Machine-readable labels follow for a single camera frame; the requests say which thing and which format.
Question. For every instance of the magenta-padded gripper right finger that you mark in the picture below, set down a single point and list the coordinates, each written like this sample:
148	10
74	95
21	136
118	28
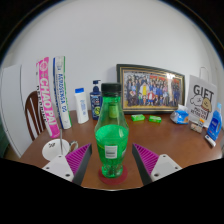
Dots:
146	159

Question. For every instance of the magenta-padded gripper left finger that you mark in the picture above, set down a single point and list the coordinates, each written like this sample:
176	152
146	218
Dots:
78	159

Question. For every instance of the green plastic drink bottle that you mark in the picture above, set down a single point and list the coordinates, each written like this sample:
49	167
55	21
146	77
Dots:
111	140

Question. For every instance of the floral patterned paper cup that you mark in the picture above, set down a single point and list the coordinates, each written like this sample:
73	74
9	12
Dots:
52	149

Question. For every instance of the small green box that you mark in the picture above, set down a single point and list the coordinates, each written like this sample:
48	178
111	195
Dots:
155	119
138	117

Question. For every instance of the white bottle with blue cap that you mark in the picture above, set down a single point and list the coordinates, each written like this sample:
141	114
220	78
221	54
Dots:
81	106

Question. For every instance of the blue tissue packet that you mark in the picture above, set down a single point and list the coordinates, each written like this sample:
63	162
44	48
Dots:
180	116

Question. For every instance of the dark blue pump bottle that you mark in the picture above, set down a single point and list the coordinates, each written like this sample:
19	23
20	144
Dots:
95	103

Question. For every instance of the small brown box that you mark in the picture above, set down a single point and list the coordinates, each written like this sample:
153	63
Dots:
196	126

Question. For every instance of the small white tube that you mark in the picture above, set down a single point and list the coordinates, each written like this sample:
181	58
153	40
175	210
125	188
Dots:
210	140

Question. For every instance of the dark brown wooden chair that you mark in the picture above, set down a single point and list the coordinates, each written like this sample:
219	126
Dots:
29	113

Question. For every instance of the white shuttlecock tube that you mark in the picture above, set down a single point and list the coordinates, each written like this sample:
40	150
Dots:
62	93

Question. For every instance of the pink shuttlecock tube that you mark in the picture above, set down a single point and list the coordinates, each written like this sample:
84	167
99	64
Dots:
46	96

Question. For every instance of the gold framed group photo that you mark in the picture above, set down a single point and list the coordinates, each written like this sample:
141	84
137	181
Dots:
150	88

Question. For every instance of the light blue spray bottle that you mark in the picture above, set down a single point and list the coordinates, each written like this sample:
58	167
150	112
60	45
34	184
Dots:
214	125

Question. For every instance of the white paper gift bag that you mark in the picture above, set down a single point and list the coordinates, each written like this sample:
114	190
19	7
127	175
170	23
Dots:
201	96

